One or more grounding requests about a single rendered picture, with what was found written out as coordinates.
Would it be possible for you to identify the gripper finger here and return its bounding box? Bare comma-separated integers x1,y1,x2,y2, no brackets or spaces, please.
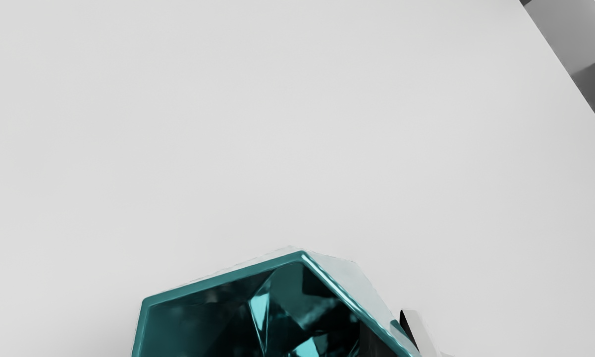
399,309,454,357

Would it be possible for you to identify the teal faceted mug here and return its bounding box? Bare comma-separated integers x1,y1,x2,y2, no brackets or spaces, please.
131,246,423,357

